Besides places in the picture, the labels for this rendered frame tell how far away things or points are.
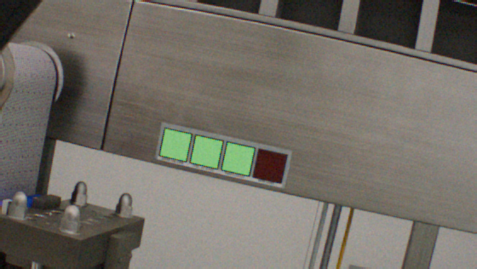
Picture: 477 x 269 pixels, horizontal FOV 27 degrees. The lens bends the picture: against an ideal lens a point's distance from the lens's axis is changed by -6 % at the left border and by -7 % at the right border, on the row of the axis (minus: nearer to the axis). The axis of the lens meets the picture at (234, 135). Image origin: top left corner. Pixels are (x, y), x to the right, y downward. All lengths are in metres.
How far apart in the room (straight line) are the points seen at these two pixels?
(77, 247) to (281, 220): 2.70
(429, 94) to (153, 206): 2.63
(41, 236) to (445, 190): 0.75
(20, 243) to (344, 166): 0.63
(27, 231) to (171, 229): 2.74
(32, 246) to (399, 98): 0.73
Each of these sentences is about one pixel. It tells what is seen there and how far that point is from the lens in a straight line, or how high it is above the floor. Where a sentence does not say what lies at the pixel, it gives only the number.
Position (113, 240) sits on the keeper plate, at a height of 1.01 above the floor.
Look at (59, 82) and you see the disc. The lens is 1.92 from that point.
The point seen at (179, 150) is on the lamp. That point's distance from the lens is 1.92.
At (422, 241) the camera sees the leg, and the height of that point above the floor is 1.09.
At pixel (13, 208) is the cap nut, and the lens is 1.66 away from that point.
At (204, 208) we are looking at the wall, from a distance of 4.32.
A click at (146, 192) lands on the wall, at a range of 4.37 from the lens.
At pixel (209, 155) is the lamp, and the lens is 1.91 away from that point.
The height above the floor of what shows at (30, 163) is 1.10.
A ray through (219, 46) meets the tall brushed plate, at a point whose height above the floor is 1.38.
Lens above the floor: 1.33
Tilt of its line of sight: 3 degrees down
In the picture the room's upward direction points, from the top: 12 degrees clockwise
